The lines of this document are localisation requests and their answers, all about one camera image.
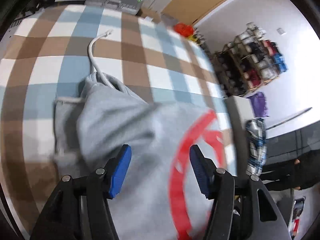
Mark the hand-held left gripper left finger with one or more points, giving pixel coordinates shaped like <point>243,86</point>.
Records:
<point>120,172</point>

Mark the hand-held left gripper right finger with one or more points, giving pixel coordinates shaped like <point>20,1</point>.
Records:
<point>200,172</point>

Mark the grey printed hoodie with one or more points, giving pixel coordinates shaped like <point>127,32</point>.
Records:
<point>120,120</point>

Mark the blue white plaid shirt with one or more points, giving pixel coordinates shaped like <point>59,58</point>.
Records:
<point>257,145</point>

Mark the dark cloth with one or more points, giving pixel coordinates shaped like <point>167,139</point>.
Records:
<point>282,177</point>

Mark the dark grey padded panel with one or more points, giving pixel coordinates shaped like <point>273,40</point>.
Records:
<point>285,145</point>

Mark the purple bag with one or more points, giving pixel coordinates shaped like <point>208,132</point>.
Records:
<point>258,103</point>

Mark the grey metal rod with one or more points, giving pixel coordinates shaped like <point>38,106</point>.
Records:
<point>290,118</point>

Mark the wooden shoe rack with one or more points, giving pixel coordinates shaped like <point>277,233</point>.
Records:
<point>240,65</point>

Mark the checked brown blue blanket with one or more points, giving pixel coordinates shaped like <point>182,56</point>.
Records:
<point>140,55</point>

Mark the rows of shoes on rack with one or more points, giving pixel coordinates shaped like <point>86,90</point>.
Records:
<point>255,55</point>

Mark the pile of shoes on floor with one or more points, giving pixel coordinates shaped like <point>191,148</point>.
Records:
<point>202,42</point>

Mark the yellow shoes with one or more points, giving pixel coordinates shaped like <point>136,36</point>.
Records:
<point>192,37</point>

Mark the orange plastic bag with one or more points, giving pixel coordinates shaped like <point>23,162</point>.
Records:
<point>184,29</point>

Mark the grey door mat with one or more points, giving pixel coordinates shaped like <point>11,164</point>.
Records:
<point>170,19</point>

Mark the brown cardboard box on floor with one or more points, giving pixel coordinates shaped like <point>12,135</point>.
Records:
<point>150,13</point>

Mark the wooden door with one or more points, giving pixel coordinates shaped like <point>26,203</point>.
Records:
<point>200,2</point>

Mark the white wall switch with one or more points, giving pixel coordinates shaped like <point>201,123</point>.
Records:
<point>281,31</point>

